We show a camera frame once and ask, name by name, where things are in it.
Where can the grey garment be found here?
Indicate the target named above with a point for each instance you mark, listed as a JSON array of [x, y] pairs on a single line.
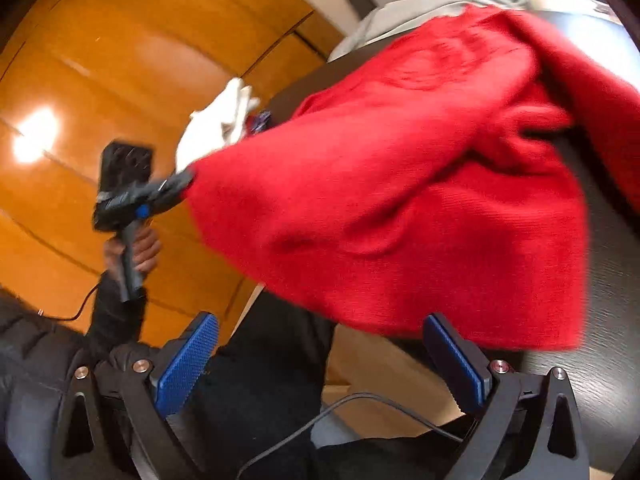
[[410, 15]]

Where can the person's left hand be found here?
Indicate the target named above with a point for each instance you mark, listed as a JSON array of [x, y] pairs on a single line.
[[148, 252]]

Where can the person's black jacket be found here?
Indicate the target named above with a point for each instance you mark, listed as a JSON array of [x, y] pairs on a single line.
[[30, 355]]

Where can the red knit sweater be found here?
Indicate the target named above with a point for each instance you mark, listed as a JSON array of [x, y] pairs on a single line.
[[400, 185]]

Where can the person's black pants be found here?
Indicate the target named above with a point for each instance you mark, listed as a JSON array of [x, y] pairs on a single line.
[[260, 385]]

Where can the person's left forearm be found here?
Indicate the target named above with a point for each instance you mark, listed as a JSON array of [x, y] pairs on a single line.
[[112, 320]]

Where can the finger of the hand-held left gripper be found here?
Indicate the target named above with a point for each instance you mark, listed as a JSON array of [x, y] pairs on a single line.
[[175, 186]]

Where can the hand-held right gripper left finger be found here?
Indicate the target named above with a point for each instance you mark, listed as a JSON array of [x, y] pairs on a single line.
[[187, 365]]

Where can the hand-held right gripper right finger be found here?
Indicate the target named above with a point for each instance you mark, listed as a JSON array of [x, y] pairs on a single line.
[[457, 365]]

